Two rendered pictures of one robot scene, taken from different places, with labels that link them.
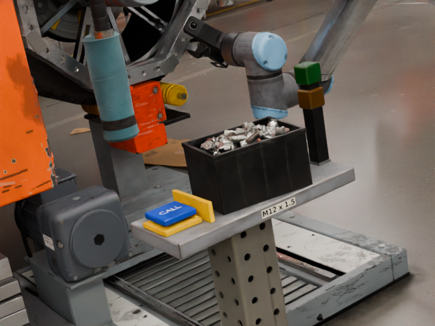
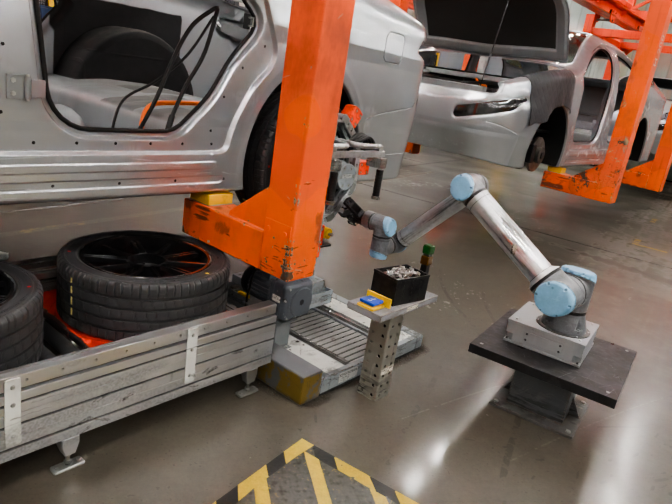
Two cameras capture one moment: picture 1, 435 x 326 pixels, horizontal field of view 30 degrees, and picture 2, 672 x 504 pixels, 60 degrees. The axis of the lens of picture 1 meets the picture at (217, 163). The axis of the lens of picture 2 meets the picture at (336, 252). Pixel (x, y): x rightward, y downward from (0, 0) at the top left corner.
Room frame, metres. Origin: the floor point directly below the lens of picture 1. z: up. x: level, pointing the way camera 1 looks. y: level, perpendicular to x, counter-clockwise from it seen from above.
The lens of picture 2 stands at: (-0.61, 0.97, 1.33)
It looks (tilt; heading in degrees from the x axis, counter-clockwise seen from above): 17 degrees down; 341
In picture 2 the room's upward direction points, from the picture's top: 9 degrees clockwise
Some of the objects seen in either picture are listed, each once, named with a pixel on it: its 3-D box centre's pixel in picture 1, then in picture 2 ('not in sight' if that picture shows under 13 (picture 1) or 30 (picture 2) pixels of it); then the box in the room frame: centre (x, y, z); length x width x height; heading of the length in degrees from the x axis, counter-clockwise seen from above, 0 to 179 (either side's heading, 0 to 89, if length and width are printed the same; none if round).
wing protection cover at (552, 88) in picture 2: not in sight; (544, 96); (3.92, -2.26, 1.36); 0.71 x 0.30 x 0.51; 123
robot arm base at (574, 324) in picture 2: not in sight; (565, 316); (1.33, -0.80, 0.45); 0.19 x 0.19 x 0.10
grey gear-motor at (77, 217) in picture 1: (65, 242); (268, 298); (1.88, 0.41, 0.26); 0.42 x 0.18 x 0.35; 33
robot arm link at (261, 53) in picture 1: (259, 52); (382, 225); (2.00, -0.15, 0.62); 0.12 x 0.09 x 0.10; 33
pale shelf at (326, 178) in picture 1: (246, 201); (394, 301); (1.48, -0.04, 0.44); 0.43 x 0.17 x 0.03; 123
